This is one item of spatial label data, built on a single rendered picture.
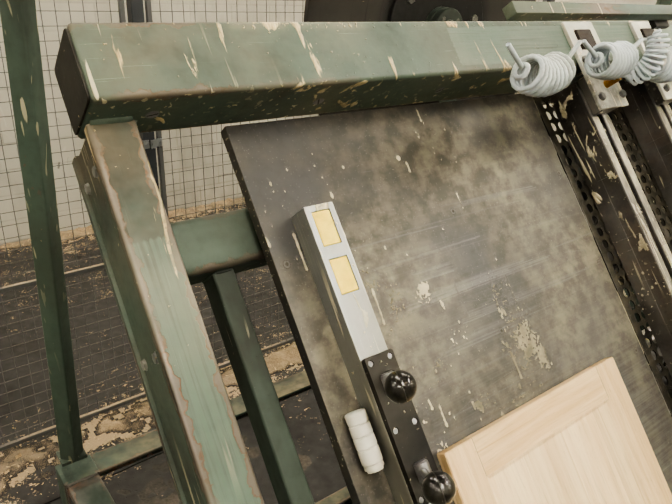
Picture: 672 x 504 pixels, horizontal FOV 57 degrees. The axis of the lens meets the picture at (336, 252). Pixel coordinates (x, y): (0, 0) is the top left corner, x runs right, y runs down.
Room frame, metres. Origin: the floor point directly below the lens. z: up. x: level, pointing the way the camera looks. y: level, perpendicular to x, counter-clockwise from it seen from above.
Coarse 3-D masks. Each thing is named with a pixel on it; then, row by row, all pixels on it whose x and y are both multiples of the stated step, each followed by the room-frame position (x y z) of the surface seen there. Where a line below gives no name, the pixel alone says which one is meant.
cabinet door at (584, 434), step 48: (576, 384) 0.88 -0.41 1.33; (624, 384) 0.93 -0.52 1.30; (480, 432) 0.74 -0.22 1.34; (528, 432) 0.78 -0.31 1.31; (576, 432) 0.82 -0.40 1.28; (624, 432) 0.87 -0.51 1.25; (480, 480) 0.69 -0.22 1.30; (528, 480) 0.73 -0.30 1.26; (576, 480) 0.77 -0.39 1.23; (624, 480) 0.81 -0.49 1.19
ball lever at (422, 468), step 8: (416, 464) 0.63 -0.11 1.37; (424, 464) 0.63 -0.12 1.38; (416, 472) 0.62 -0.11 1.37; (424, 472) 0.60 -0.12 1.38; (432, 472) 0.55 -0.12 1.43; (440, 472) 0.55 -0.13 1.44; (424, 480) 0.54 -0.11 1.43; (432, 480) 0.54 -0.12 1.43; (440, 480) 0.53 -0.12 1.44; (448, 480) 0.54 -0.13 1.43; (424, 488) 0.54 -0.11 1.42; (432, 488) 0.53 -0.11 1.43; (440, 488) 0.53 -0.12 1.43; (448, 488) 0.53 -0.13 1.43; (424, 496) 0.54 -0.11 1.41; (432, 496) 0.53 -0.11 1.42; (440, 496) 0.52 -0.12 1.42; (448, 496) 0.53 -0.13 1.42
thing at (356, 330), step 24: (312, 216) 0.80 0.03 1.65; (336, 216) 0.82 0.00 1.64; (312, 240) 0.78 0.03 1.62; (312, 264) 0.78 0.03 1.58; (336, 288) 0.75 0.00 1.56; (360, 288) 0.77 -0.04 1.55; (336, 312) 0.74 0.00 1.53; (360, 312) 0.74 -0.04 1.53; (336, 336) 0.74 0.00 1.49; (360, 336) 0.72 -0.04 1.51; (360, 360) 0.70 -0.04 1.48; (360, 384) 0.69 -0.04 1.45; (384, 432) 0.65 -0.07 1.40; (384, 456) 0.65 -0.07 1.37
